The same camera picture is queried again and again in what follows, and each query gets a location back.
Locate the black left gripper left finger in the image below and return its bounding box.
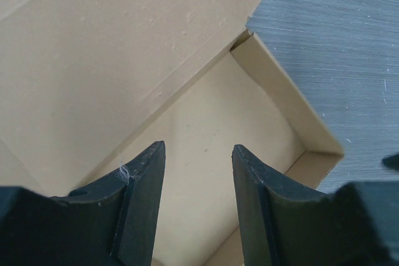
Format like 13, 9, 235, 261
1, 141, 166, 265

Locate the brown cardboard box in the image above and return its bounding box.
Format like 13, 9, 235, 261
1, 0, 344, 265

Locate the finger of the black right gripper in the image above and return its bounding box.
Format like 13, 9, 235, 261
382, 153, 399, 171

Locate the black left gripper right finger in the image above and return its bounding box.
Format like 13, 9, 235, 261
232, 145, 398, 265

